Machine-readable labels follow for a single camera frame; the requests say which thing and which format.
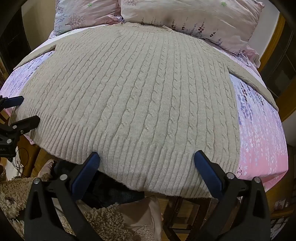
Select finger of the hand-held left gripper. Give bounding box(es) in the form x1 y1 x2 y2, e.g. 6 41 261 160
0 115 40 139
0 96 24 109

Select dark cloth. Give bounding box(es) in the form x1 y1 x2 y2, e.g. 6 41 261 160
54 160 144 208

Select beige shaggy rug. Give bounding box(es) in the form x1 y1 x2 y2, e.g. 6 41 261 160
0 167 131 241

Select dark wooden nightstand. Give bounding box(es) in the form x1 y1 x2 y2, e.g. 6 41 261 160
0 9 25 72

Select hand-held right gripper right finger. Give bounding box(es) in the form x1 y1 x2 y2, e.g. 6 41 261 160
194 150 271 241

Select beige cable knit sweater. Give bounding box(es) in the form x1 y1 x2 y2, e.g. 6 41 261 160
13 22 279 199

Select floral pink bed sheet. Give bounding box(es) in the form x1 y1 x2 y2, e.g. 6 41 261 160
0 23 290 193

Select floral pink pillow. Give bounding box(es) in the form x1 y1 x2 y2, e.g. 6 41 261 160
118 0 265 55
54 0 123 36

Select wooden stool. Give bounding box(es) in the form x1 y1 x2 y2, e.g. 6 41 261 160
162 196 216 241

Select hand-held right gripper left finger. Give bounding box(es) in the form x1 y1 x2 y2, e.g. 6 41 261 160
23 152 100 241

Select black cable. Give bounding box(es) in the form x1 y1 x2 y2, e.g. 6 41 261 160
11 147 30 169

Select wooden cabinet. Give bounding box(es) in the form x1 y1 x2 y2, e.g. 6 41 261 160
257 13 296 122

